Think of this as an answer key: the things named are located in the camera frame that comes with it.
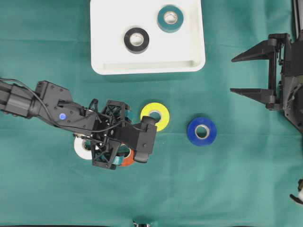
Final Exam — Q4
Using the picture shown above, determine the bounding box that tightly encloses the white plastic case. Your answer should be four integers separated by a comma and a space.
90, 0, 205, 75

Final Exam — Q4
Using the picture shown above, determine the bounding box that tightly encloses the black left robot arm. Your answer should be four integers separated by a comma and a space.
0, 79, 139, 170

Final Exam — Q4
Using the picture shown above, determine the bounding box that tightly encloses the red tape roll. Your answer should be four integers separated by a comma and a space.
118, 143, 134, 167

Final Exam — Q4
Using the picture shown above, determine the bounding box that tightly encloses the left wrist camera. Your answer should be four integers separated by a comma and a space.
114, 116, 158, 164

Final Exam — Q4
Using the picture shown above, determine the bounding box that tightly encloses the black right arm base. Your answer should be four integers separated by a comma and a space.
282, 75, 303, 134

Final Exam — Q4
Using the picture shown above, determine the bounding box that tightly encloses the yellow tape roll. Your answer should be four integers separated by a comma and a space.
140, 102, 170, 132

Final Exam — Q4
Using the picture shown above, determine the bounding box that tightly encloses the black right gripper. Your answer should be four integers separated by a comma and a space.
230, 33, 303, 111

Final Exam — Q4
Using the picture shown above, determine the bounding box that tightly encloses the black aluminium frame rail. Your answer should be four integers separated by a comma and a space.
293, 0, 303, 38

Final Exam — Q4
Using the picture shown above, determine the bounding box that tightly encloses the white tape roll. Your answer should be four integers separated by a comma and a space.
74, 137, 92, 160

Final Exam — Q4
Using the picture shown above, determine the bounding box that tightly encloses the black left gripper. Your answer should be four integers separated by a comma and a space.
89, 100, 134, 170

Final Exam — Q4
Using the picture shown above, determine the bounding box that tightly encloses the green tape roll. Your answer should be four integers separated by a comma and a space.
157, 5, 184, 33

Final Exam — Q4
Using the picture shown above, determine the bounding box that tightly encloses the black tape roll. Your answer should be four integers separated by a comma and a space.
124, 27, 150, 54

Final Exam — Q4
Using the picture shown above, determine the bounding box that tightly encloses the blue tape roll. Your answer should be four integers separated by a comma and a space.
187, 117, 217, 147

